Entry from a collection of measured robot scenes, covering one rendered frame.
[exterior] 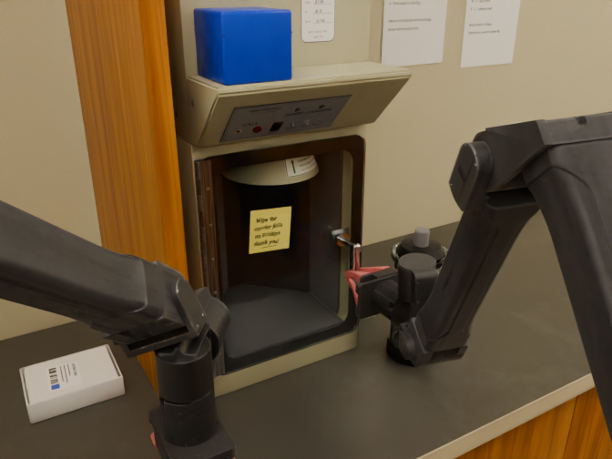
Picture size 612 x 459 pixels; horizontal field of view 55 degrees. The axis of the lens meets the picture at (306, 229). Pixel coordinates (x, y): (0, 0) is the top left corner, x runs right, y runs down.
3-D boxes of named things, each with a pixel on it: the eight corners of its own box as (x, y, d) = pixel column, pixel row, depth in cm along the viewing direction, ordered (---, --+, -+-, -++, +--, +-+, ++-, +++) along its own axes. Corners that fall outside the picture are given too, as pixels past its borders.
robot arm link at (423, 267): (407, 365, 84) (464, 355, 85) (408, 296, 79) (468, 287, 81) (382, 321, 95) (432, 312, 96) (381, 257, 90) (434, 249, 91)
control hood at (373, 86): (189, 145, 87) (184, 76, 83) (367, 120, 102) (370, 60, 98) (219, 164, 78) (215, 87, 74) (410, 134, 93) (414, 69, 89)
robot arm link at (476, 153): (484, 171, 51) (596, 158, 53) (461, 127, 55) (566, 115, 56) (402, 375, 85) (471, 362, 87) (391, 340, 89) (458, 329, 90)
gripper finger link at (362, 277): (335, 260, 104) (367, 280, 96) (369, 250, 107) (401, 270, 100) (335, 293, 106) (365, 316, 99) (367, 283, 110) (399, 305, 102)
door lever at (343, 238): (346, 277, 111) (334, 280, 110) (348, 230, 107) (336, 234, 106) (362, 289, 107) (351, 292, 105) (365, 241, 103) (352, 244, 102)
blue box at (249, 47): (197, 76, 83) (192, 8, 80) (260, 70, 88) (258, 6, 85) (225, 86, 76) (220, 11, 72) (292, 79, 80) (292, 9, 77)
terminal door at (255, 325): (213, 376, 104) (197, 158, 88) (356, 329, 118) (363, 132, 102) (215, 378, 103) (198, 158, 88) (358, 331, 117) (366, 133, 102)
